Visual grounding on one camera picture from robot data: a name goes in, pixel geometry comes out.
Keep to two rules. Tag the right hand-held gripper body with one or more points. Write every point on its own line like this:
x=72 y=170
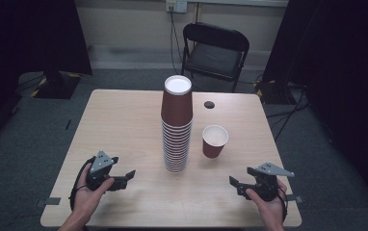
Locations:
x=265 y=186

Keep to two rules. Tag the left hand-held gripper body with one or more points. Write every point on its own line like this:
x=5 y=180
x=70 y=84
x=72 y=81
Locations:
x=100 y=174

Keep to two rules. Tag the single brown paper cup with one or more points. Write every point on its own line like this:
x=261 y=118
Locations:
x=213 y=146

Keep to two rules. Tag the stack of brown paper cups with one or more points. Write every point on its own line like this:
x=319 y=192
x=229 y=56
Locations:
x=176 y=109

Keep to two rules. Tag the person's right hand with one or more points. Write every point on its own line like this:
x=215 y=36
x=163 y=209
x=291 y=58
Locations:
x=270 y=210

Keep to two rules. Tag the person's left hand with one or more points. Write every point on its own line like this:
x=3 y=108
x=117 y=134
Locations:
x=87 y=200

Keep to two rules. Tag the grey tape strip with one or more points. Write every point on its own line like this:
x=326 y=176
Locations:
x=296 y=199
x=48 y=201

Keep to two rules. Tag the black table grommet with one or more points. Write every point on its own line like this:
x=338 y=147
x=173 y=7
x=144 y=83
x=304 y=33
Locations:
x=209 y=104

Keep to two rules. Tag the black stand base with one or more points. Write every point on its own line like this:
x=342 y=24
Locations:
x=275 y=93
x=57 y=86

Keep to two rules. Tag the black folding chair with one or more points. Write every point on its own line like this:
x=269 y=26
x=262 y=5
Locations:
x=215 y=57

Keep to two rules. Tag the dark curtain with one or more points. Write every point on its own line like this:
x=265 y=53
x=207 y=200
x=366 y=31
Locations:
x=342 y=64
x=28 y=38

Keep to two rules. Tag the white wall trunking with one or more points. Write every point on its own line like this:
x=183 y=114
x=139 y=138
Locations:
x=134 y=53

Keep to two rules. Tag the white wall socket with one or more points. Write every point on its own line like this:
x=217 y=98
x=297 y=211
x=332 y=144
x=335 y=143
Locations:
x=176 y=5

